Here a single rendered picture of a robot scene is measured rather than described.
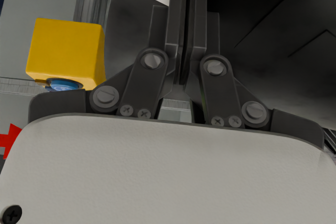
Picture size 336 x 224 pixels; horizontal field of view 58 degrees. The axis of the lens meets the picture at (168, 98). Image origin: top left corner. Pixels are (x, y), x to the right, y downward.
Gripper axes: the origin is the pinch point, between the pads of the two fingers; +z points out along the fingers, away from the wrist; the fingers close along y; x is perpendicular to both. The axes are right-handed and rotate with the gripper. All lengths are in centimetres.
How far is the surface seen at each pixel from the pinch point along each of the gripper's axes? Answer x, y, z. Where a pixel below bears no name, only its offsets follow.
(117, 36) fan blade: -3.7, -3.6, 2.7
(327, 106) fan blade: -6.0, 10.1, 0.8
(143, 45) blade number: -3.9, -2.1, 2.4
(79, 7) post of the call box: -28.6, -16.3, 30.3
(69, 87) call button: -29.1, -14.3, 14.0
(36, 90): -71, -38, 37
